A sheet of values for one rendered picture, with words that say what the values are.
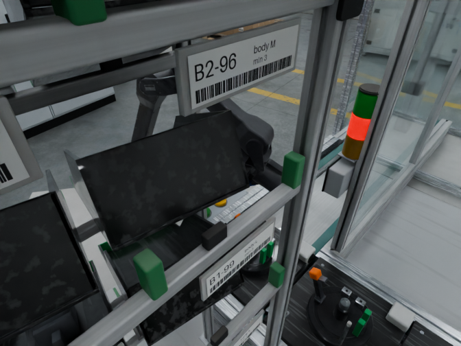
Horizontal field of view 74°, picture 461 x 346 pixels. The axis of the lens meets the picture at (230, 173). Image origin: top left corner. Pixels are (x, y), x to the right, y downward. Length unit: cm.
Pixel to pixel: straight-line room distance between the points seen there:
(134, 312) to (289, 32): 19
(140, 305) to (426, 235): 110
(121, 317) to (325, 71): 21
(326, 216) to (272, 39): 93
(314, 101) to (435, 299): 88
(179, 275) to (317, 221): 86
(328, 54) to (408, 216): 107
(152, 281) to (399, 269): 95
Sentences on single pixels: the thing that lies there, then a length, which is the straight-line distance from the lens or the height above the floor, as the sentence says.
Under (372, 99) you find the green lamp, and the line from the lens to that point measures 66.
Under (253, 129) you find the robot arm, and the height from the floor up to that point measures 134.
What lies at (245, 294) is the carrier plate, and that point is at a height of 97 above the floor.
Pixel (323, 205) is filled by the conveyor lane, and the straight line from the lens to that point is 111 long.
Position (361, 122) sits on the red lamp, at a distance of 68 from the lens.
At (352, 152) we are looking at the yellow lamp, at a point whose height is 128.
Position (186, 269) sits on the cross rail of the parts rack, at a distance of 22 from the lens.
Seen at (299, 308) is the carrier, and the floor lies 97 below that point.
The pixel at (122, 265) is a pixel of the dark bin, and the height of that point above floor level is 122.
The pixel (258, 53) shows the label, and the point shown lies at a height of 160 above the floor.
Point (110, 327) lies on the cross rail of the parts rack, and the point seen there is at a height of 147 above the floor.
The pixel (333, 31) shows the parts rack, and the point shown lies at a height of 160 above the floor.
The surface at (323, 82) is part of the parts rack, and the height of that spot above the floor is 157.
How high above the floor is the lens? 165
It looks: 38 degrees down
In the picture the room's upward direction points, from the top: straight up
